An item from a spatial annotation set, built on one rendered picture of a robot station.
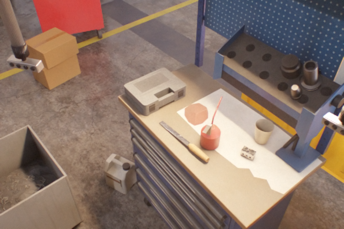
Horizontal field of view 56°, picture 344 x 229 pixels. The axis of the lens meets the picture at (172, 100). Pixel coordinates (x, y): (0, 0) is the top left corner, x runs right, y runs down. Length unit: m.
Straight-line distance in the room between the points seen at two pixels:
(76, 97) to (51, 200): 1.46
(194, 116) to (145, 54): 2.25
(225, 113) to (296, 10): 0.59
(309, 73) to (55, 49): 2.48
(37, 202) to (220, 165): 1.03
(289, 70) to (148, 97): 0.67
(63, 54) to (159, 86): 1.81
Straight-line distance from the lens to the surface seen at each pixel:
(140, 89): 1.63
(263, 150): 1.49
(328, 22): 1.30
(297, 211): 2.52
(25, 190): 2.26
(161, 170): 1.66
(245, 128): 1.56
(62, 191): 2.00
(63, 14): 3.85
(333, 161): 2.53
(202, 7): 1.71
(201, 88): 1.75
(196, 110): 1.57
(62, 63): 3.37
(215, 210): 1.40
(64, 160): 2.74
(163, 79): 1.69
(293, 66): 1.29
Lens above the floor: 2.06
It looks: 42 degrees down
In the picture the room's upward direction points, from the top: straight up
